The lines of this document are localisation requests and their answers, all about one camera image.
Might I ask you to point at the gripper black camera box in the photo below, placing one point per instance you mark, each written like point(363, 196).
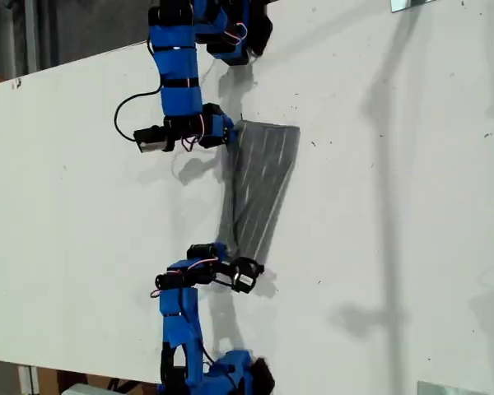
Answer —
point(152, 140)
point(245, 275)

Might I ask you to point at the grey striped square towel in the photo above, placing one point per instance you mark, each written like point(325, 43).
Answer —
point(259, 181)

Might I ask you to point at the brown cardboard box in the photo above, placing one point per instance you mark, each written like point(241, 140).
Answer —
point(90, 378)

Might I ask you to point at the grey metal post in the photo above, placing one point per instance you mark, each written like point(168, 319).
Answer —
point(31, 37)

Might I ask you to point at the white metal table leg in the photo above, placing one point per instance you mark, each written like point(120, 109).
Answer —
point(28, 380)

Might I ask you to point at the camera black stalk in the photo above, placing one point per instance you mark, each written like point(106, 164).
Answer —
point(222, 275)

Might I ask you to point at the white container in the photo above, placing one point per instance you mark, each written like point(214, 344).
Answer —
point(86, 390)

